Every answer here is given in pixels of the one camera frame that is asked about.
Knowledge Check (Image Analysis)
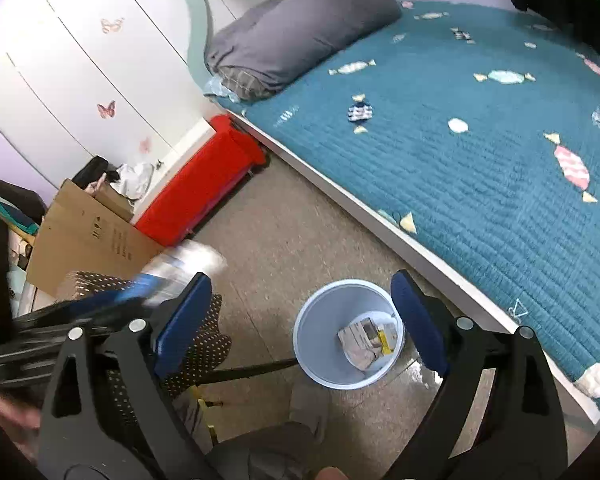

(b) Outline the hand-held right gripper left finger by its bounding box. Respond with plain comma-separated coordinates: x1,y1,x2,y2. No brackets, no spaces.
37,271,221,480

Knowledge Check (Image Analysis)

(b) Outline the large cardboard box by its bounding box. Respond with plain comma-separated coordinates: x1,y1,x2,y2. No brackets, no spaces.
26,178,168,298

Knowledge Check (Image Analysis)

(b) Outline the red fabric bench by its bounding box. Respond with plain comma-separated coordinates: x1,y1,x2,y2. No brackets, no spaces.
134,114,268,248

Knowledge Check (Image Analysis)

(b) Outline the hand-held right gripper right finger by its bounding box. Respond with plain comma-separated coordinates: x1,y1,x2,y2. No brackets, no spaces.
380,269,570,480

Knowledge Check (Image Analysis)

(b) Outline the white paper carton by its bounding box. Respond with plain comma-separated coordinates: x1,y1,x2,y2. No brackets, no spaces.
337,314,398,372

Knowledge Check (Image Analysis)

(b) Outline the light blue plastic bin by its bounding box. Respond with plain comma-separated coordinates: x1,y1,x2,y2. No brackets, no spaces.
292,279,407,390

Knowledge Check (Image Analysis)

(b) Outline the brown dotted round table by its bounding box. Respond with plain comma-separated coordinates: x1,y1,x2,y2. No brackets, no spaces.
55,270,301,411

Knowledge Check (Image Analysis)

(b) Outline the black bag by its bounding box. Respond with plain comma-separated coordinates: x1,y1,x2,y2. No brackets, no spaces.
72,156,122,192

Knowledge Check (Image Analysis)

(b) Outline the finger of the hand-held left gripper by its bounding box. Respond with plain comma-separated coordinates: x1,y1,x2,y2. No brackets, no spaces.
64,274,154,329

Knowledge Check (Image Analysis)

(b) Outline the mint green headboard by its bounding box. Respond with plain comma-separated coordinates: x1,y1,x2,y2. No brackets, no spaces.
162,0,218,98

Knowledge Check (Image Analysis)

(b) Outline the white shelf board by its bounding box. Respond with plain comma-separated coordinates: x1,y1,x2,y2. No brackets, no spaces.
131,119,217,222

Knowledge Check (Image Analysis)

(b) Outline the white wardrobe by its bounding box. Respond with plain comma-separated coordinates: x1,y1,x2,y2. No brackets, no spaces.
0,0,213,181

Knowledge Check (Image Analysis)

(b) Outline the clear blue plastic wrapper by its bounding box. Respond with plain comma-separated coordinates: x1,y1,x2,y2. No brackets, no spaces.
142,239,229,306

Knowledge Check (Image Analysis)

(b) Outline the white bed frame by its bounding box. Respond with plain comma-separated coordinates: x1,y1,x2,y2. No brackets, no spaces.
230,110,600,425

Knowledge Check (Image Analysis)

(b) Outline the dark cloth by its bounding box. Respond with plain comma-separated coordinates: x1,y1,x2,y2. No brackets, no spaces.
0,176,47,223

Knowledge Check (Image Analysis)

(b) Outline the white plastic bag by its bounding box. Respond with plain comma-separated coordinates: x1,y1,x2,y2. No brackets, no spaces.
112,162,154,201

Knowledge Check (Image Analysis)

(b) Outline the grey folded duvet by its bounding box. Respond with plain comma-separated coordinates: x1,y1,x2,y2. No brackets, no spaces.
205,0,403,100

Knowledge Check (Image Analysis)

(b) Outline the bed with teal blanket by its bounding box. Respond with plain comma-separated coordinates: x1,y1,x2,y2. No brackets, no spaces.
215,0,600,400

